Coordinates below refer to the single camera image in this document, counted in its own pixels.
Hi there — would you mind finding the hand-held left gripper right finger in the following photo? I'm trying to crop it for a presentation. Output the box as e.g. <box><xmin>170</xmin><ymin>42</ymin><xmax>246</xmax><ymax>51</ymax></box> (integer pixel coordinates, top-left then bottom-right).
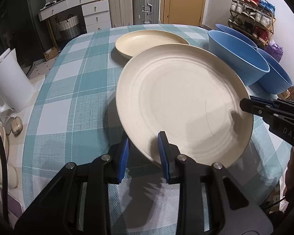
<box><xmin>157</xmin><ymin>131</ymin><xmax>275</xmax><ymax>235</ymax></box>

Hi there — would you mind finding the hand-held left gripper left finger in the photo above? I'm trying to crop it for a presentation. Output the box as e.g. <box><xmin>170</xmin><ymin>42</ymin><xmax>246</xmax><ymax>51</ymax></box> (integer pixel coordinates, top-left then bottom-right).
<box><xmin>15</xmin><ymin>132</ymin><xmax>130</xmax><ymax>235</ymax></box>

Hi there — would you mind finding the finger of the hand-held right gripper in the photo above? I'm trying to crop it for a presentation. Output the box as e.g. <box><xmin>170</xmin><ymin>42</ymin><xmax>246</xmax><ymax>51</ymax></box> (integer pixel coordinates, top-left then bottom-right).
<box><xmin>240</xmin><ymin>98</ymin><xmax>294</xmax><ymax>148</ymax></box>
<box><xmin>251</xmin><ymin>97</ymin><xmax>294</xmax><ymax>122</ymax></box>

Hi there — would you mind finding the blue bowl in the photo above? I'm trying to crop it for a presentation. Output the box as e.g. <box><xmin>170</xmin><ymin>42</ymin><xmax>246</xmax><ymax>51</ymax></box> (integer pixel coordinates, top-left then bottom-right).
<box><xmin>208</xmin><ymin>30</ymin><xmax>270</xmax><ymax>87</ymax></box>
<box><xmin>256</xmin><ymin>48</ymin><xmax>293</xmax><ymax>95</ymax></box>
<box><xmin>215</xmin><ymin>24</ymin><xmax>258</xmax><ymax>49</ymax></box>

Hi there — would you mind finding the cream round plate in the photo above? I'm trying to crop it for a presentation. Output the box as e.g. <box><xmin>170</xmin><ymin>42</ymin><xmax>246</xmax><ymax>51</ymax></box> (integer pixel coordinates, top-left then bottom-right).
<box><xmin>116</xmin><ymin>43</ymin><xmax>254</xmax><ymax>169</ymax></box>
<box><xmin>115</xmin><ymin>30</ymin><xmax>190</xmax><ymax>60</ymax></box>

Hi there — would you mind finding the patterned brown box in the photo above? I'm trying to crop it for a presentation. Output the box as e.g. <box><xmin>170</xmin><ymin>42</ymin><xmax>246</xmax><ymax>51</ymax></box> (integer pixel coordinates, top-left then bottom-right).
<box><xmin>277</xmin><ymin>86</ymin><xmax>294</xmax><ymax>102</ymax></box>

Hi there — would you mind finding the purple bag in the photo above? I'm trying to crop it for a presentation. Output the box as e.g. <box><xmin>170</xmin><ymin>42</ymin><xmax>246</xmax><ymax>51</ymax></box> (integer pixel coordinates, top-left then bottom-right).
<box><xmin>265</xmin><ymin>40</ymin><xmax>284</xmax><ymax>62</ymax></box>

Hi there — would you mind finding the teal checked tablecloth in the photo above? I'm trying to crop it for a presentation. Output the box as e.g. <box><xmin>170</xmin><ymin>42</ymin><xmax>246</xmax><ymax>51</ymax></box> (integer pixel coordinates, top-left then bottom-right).
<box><xmin>21</xmin><ymin>24</ymin><xmax>294</xmax><ymax>217</ymax></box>

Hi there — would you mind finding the wooden shoe rack with shoes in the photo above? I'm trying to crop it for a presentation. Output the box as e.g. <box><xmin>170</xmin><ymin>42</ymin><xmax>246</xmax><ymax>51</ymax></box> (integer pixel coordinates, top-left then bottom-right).
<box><xmin>228</xmin><ymin>0</ymin><xmax>276</xmax><ymax>42</ymax></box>

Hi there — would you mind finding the small beige case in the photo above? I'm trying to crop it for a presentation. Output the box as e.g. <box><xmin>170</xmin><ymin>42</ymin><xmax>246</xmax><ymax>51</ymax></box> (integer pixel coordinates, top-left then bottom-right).
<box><xmin>10</xmin><ymin>116</ymin><xmax>24</xmax><ymax>135</ymax></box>

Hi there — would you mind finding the cream cylinder cup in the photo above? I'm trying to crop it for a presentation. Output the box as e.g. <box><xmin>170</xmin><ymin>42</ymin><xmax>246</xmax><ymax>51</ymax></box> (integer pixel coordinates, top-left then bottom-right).
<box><xmin>0</xmin><ymin>153</ymin><xmax>19</xmax><ymax>189</ymax></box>

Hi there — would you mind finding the black white patterned rug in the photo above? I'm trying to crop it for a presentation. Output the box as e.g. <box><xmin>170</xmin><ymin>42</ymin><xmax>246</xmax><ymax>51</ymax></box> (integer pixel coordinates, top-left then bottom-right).
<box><xmin>26</xmin><ymin>58</ymin><xmax>53</xmax><ymax>76</ymax></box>

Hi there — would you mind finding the small cardboard box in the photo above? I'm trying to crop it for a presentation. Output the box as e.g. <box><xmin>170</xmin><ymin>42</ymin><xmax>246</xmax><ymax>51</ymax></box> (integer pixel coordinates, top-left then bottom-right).
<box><xmin>44</xmin><ymin>47</ymin><xmax>60</xmax><ymax>61</ymax></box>

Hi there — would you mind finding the white plastic pitcher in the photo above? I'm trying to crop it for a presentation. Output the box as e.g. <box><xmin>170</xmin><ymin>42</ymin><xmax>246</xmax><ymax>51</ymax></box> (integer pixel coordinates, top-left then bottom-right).
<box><xmin>0</xmin><ymin>48</ymin><xmax>35</xmax><ymax>114</ymax></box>

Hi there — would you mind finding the woven laundry basket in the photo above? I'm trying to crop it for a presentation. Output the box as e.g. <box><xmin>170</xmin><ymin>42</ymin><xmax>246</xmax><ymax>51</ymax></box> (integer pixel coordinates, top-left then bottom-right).
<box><xmin>56</xmin><ymin>15</ymin><xmax>80</xmax><ymax>40</ymax></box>

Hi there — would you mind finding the wooden door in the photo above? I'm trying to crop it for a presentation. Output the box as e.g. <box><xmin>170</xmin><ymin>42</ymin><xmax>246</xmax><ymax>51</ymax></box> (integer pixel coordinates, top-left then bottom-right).
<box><xmin>160</xmin><ymin>0</ymin><xmax>208</xmax><ymax>26</ymax></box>

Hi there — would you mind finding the beige suitcase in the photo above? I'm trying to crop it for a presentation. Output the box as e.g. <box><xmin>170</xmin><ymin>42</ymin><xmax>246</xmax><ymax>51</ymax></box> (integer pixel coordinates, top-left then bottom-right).
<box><xmin>108</xmin><ymin>0</ymin><xmax>133</xmax><ymax>28</ymax></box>

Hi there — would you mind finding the white drawer dresser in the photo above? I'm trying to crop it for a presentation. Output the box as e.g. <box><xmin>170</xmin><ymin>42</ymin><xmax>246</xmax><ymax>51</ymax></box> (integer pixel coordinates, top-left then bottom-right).
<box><xmin>38</xmin><ymin>0</ymin><xmax>112</xmax><ymax>33</ymax></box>

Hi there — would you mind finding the silver suitcase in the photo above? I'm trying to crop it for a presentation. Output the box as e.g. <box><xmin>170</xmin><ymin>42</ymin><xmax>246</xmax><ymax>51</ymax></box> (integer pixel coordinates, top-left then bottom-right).
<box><xmin>132</xmin><ymin>0</ymin><xmax>160</xmax><ymax>25</ymax></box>

